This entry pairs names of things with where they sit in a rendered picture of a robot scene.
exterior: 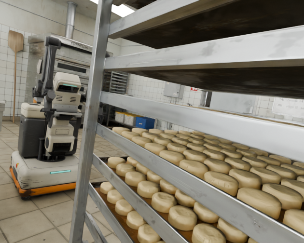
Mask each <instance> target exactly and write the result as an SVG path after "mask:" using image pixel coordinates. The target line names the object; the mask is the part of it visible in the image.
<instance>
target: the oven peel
mask: <svg viewBox="0 0 304 243"><path fill-rule="evenodd" d="M23 42H24V36H23V34H22V33H19V32H16V31H12V30H9V34H8V45H9V47H10V48H11V49H12V50H13V51H14V52H15V62H14V108H13V123H14V114H15V90H16V53H17V52H18V51H21V50H22V49H23Z"/></svg>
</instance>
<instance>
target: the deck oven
mask: <svg viewBox="0 0 304 243"><path fill-rule="evenodd" d="M45 36H51V37H55V38H58V39H59V40H60V41H61V49H60V50H59V49H57V51H56V54H55V66H54V74H53V80H54V78H55V75H56V73H57V72H63V73H68V74H73V75H77V76H79V79H80V82H81V88H80V90H79V93H80V94H83V93H86V90H87V88H88V81H89V73H90V65H91V57H92V49H93V46H91V45H88V44H85V43H82V42H79V41H76V40H72V39H69V38H66V37H63V36H60V35H57V34H55V33H52V32H49V33H43V34H38V35H32V36H28V43H29V52H28V68H27V79H26V90H25V101H24V103H33V97H32V87H34V88H35V86H36V83H37V79H40V77H41V74H42V68H43V61H44V55H45V46H44V40H45ZM41 57H42V62H41V69H40V73H39V74H38V73H37V65H38V62H39V60H41ZM78 109H79V110H80V111H81V113H82V121H81V126H80V128H79V129H83V121H84V113H85V105H83V104H82V103H80V104H79V106H78Z"/></svg>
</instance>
